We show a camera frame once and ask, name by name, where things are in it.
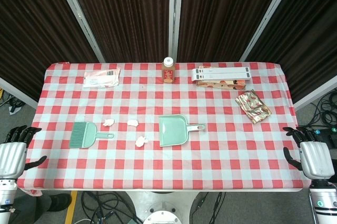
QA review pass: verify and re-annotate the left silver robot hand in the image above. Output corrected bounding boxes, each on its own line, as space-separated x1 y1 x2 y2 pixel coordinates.
0 125 47 180

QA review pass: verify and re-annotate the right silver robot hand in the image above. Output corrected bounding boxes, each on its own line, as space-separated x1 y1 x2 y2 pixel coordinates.
282 125 335 181

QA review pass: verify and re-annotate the green hand broom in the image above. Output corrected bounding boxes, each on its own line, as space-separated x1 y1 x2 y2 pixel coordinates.
69 121 115 149

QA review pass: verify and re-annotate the green dustpan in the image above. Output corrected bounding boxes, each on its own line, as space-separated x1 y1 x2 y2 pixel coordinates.
158 114 207 148

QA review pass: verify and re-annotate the black power strip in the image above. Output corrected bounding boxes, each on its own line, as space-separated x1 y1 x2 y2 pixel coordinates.
314 127 337 136

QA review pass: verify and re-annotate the black shoe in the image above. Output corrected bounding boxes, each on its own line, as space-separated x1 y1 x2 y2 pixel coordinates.
48 193 73 212

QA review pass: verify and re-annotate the gold foil snack packet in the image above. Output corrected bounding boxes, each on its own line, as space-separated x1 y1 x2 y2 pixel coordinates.
234 89 273 125

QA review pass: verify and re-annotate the red white checkered tablecloth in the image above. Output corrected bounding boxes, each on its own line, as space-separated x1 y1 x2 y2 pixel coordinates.
16 62 312 197

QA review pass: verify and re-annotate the white and red box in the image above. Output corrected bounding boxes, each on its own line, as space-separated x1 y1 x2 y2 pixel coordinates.
195 65 247 91

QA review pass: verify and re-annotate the white pink pouch package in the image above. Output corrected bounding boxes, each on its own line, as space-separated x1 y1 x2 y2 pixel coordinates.
83 67 122 89

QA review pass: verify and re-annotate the long white flat box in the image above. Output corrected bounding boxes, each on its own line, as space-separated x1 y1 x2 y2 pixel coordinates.
191 72 251 81
191 66 252 75

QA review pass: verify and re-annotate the brown corrugated partition panel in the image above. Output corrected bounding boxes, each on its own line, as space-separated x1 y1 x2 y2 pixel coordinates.
177 0 289 63
64 0 175 63
0 0 98 101
247 0 337 103

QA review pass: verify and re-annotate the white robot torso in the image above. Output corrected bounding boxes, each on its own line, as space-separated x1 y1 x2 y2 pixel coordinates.
123 190 203 224

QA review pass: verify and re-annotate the brown bottle white cap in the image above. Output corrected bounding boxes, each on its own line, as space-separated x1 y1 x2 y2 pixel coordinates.
161 56 176 84

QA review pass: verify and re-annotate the black floor cable bundle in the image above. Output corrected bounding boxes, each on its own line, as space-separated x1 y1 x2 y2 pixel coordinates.
308 88 337 128
80 191 144 224

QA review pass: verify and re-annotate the aluminium partition post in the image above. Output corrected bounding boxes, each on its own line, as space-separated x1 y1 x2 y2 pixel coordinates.
51 0 106 63
239 0 301 62
167 0 184 63

